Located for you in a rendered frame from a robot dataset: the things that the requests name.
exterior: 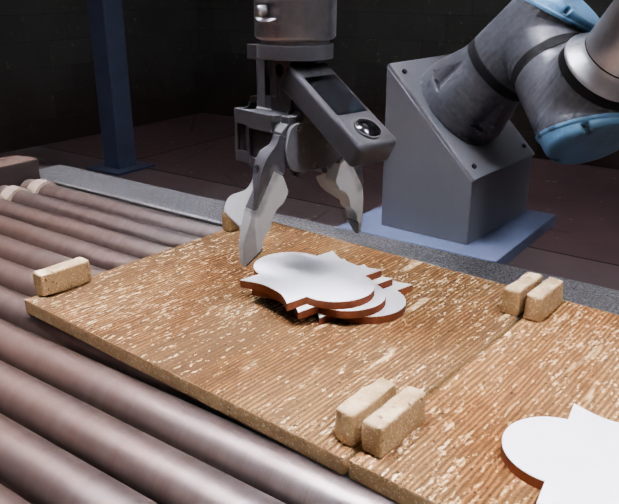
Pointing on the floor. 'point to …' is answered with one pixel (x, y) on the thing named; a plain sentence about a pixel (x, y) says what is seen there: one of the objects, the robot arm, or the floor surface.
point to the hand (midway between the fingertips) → (308, 252)
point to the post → (113, 89)
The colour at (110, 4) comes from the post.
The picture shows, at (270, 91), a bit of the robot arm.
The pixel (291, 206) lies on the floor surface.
